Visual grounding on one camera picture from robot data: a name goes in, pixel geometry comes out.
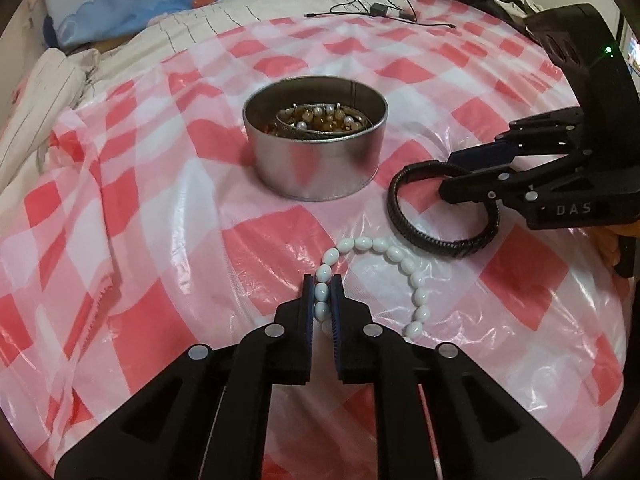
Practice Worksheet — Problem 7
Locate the black braided leather bracelet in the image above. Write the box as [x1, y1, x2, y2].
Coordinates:
[387, 161, 501, 261]

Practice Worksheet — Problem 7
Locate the orange garment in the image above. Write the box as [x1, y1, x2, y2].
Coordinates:
[594, 222, 634, 274]

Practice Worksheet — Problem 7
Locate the white striped quilt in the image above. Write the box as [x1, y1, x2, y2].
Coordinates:
[0, 47, 104, 197]

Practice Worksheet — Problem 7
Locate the white oval bead bracelet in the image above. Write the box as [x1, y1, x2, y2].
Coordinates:
[312, 237, 432, 342]

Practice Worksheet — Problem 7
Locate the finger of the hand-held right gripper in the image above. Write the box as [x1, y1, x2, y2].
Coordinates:
[439, 152, 592, 210]
[446, 106, 586, 174]

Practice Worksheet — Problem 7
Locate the white striped bed sheet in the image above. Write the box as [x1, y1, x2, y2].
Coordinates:
[84, 0, 417, 82]

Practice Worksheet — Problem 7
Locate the round metal tin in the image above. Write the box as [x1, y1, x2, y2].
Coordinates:
[242, 75, 390, 203]

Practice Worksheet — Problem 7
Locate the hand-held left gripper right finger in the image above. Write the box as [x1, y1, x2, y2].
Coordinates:
[328, 275, 587, 480]

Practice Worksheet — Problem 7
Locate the pearl bracelet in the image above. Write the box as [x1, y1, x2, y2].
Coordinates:
[279, 104, 364, 132]

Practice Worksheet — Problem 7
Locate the amber bead bracelet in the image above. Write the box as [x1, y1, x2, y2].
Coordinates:
[265, 110, 362, 137]

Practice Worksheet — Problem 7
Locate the pearl jewellery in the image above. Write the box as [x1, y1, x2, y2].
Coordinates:
[273, 102, 374, 139]

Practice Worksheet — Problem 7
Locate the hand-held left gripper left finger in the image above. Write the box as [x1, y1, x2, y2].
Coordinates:
[55, 275, 317, 480]

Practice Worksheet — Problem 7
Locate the red checkered plastic tablecloth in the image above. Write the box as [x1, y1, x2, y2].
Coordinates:
[0, 0, 632, 480]

